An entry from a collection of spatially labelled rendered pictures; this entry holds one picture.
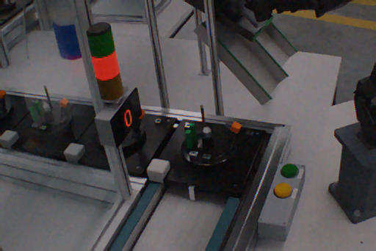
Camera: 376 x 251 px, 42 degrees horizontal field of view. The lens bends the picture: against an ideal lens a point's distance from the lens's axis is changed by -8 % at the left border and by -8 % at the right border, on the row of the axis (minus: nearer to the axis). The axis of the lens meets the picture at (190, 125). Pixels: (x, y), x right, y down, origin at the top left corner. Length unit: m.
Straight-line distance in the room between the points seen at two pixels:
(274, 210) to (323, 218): 0.17
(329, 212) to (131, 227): 0.50
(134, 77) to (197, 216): 0.78
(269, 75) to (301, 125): 0.19
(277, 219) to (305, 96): 0.64
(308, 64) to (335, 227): 0.77
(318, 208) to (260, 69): 0.45
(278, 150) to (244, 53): 0.32
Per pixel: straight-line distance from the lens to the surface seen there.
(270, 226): 1.17
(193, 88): 1.77
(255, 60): 1.51
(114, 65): 1.02
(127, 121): 1.09
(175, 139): 1.39
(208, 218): 1.24
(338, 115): 1.64
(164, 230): 1.23
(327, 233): 1.28
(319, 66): 1.88
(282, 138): 1.38
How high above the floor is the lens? 1.83
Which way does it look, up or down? 37 degrees down
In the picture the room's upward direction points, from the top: 8 degrees counter-clockwise
